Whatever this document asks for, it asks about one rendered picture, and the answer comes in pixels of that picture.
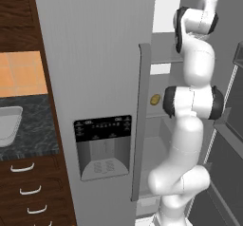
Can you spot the brown potato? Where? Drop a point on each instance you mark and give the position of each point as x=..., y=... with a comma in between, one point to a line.
x=154, y=99

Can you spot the open grey fridge door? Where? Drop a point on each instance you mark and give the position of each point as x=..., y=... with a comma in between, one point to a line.
x=228, y=160

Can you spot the dark wood wall cupboard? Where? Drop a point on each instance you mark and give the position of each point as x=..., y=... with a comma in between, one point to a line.
x=15, y=14

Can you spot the clear white tupperware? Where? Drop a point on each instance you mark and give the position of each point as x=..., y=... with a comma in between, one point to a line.
x=8, y=125

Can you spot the grey fridge body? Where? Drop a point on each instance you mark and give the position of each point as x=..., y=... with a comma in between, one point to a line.
x=159, y=78

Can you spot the grey fridge door with dispenser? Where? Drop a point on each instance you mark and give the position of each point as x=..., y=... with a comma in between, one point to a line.
x=95, y=62

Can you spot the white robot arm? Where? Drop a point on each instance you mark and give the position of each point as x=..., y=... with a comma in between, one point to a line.
x=193, y=103

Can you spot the grey fridge shelf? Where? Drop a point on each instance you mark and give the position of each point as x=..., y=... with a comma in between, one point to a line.
x=155, y=111

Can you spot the dark wood drawer front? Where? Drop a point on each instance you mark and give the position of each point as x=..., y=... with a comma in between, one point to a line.
x=44, y=168
x=12, y=209
x=19, y=222
x=52, y=188

